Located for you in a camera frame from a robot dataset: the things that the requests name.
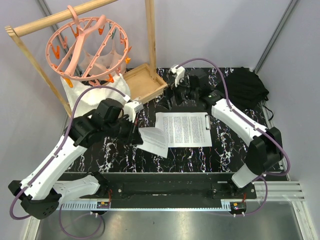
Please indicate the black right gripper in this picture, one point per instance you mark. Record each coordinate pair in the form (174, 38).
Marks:
(168, 94)

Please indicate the pink round clip hanger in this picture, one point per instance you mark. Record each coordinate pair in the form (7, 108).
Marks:
(64, 50)

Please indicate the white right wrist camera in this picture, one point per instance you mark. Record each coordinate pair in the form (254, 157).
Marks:
(178, 73)

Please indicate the aluminium rail frame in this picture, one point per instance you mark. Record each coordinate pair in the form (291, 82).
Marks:
(279, 212)

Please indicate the printed paper sheet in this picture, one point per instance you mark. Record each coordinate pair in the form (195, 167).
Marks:
(182, 129)
(154, 141)

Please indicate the black cloth bundle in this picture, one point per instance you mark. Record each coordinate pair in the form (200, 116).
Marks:
(245, 89)

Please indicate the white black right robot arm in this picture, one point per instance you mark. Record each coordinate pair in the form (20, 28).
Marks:
(264, 144)

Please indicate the wooden drying rack frame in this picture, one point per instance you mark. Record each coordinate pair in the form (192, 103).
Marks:
(24, 52)

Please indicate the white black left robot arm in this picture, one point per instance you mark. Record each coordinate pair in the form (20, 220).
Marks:
(40, 194)

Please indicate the black marble pattern mat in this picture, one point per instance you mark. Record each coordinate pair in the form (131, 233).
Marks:
(227, 153)

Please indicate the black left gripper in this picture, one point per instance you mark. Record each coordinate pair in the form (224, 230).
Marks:
(136, 138)

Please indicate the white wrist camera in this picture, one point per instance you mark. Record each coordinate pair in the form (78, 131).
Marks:
(178, 73)
(131, 109)

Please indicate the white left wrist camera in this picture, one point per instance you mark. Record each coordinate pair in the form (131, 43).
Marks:
(131, 109)

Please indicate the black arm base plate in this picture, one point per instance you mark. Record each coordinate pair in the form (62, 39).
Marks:
(212, 185)

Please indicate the white towel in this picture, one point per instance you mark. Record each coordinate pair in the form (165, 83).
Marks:
(92, 98)

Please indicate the sheer pink mesh garment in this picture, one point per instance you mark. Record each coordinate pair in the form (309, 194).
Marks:
(102, 63)

